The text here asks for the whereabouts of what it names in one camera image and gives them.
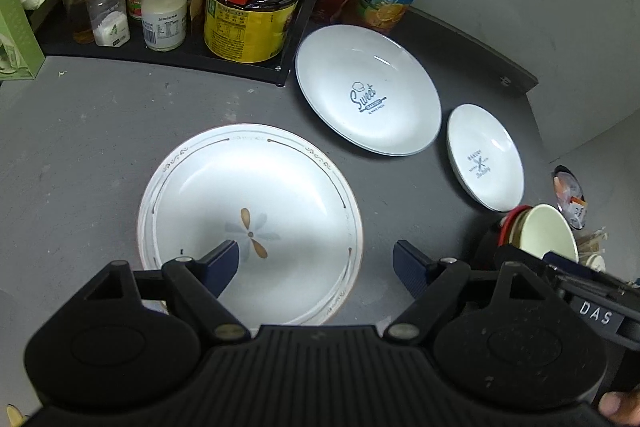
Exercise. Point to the white plate Sweet print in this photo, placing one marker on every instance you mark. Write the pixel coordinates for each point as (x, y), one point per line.
(369, 89)

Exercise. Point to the person right hand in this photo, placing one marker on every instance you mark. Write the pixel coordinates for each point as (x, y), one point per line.
(622, 408)

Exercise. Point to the large flat white plate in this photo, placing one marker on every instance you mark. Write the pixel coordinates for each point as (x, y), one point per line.
(287, 206)

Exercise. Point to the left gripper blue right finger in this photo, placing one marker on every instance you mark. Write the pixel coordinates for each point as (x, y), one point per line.
(414, 269)

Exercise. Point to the red and black bowl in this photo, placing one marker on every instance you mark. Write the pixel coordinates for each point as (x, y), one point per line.
(507, 224)

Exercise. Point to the pot with plastic bags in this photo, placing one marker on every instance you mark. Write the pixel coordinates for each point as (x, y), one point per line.
(569, 196)

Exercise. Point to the small clear spice jar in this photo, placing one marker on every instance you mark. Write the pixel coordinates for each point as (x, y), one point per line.
(109, 22)

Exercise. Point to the small white appliance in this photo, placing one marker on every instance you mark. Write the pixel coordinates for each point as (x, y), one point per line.
(594, 262)

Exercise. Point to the green carton box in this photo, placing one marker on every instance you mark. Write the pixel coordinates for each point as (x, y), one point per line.
(21, 56)

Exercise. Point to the small white Bakery plate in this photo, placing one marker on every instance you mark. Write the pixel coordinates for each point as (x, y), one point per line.
(484, 157)

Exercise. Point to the black metal shelf rack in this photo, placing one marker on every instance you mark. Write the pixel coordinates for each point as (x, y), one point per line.
(55, 39)

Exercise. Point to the cream bowl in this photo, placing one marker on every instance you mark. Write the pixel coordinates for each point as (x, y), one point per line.
(516, 226)
(545, 231)

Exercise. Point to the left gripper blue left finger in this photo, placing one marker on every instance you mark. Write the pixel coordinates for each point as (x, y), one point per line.
(219, 266)

